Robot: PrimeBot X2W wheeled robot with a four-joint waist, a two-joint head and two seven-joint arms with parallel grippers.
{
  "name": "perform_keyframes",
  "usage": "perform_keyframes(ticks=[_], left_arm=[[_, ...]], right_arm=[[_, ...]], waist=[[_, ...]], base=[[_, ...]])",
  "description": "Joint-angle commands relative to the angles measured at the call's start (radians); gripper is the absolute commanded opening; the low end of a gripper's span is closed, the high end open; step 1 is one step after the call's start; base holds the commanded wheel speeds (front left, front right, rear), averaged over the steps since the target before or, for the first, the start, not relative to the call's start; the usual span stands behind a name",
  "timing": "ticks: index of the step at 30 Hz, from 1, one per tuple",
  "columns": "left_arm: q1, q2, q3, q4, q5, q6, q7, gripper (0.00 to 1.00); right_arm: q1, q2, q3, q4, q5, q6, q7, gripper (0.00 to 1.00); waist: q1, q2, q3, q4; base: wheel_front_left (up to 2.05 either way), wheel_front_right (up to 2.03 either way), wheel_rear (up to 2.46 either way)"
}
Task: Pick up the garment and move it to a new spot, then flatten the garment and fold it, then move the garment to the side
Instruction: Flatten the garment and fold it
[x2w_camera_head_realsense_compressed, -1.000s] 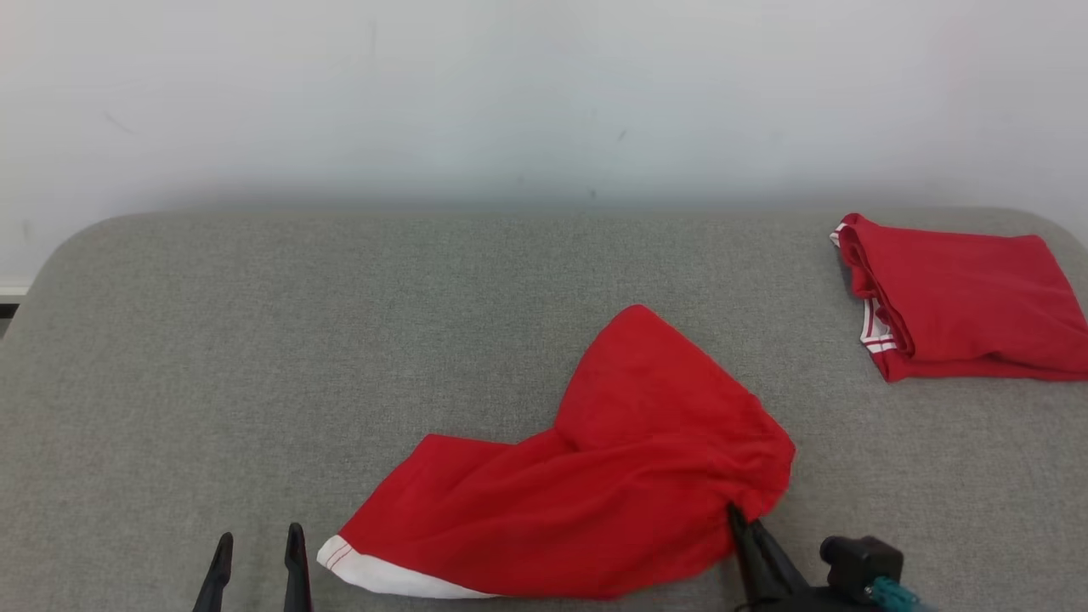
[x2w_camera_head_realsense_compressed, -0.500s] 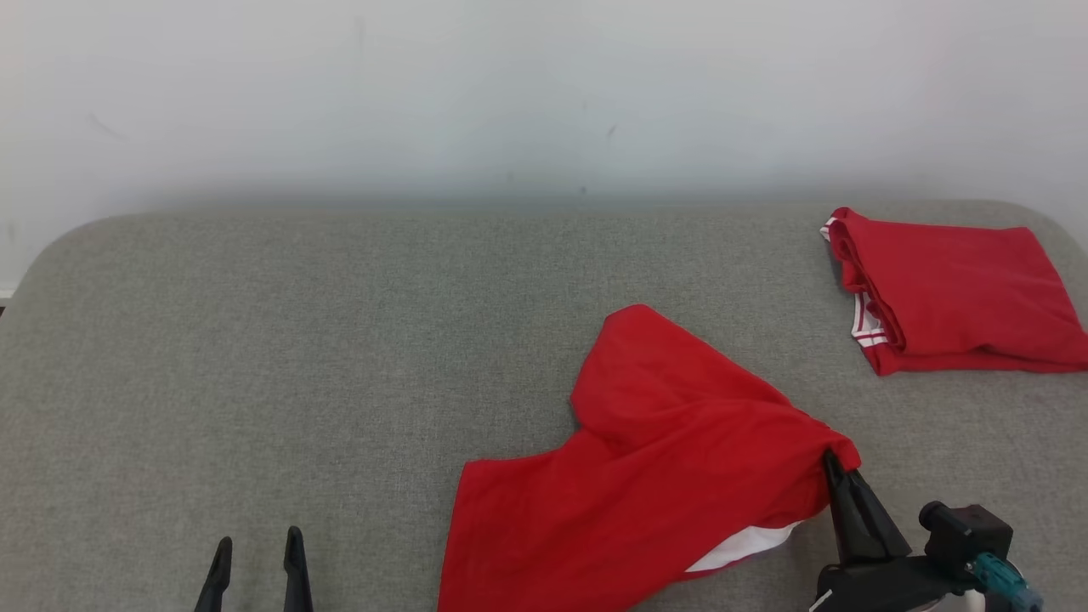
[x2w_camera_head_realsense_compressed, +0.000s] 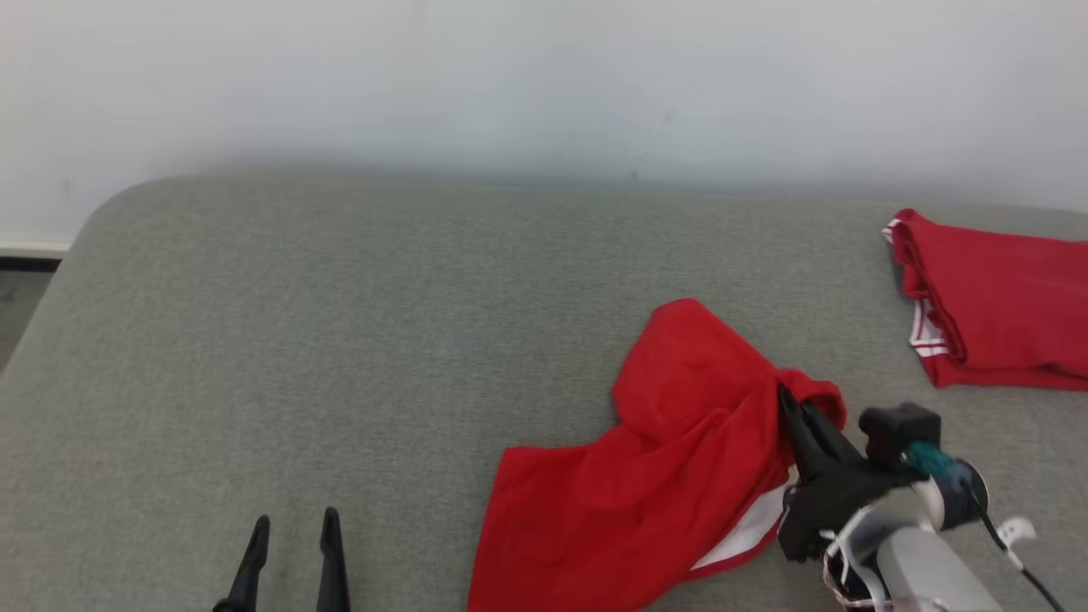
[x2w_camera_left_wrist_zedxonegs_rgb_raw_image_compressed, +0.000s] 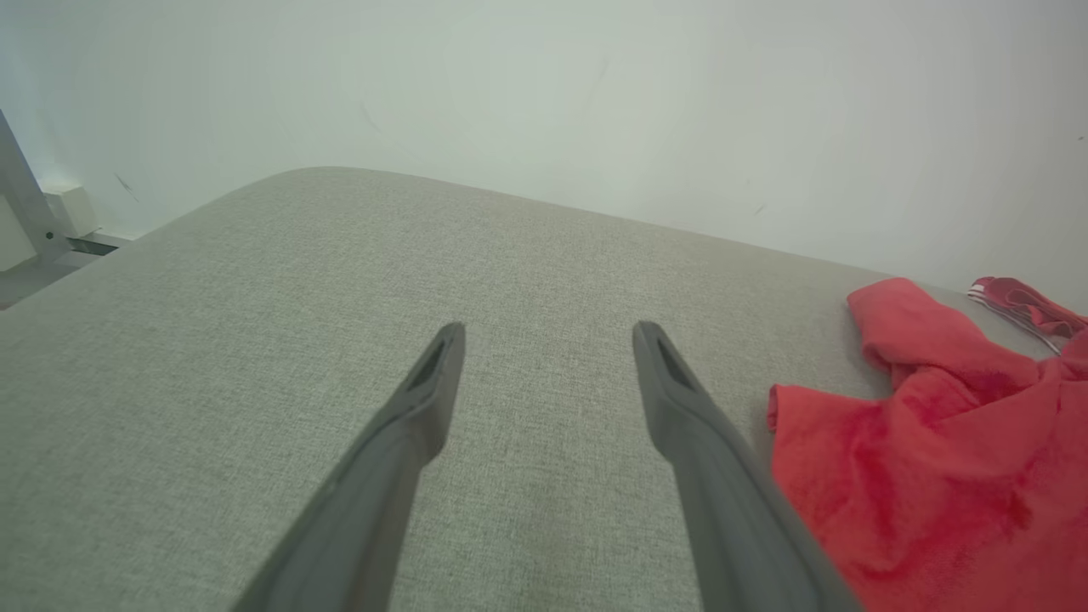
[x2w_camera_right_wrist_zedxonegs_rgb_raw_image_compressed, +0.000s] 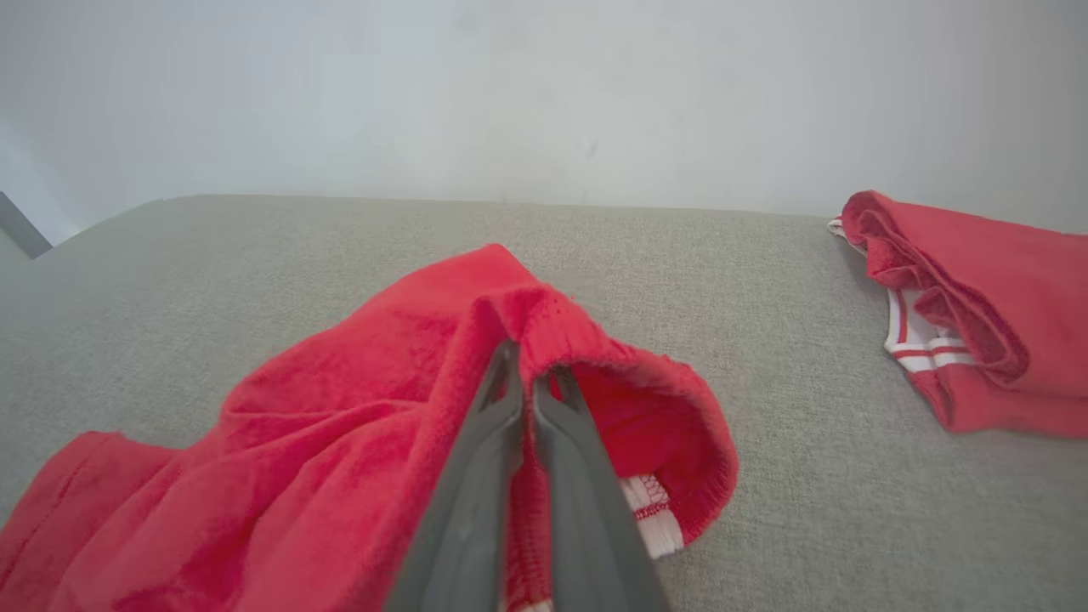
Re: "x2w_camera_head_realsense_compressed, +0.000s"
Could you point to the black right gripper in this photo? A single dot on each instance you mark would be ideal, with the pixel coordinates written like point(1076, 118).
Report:
point(829, 506)

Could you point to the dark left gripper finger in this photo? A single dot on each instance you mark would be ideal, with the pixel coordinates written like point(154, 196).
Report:
point(333, 569)
point(251, 574)

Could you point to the red shorts white trim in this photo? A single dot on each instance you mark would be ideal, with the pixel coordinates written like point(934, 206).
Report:
point(680, 442)

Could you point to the red basketball jersey white shoulders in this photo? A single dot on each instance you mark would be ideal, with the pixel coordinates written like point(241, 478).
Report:
point(1003, 297)

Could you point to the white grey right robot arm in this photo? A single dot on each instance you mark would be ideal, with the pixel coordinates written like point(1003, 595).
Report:
point(918, 561)

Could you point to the grey fabric sofa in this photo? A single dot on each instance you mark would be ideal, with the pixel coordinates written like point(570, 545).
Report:
point(340, 340)

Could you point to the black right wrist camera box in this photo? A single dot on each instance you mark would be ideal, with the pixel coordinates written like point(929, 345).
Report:
point(897, 429)

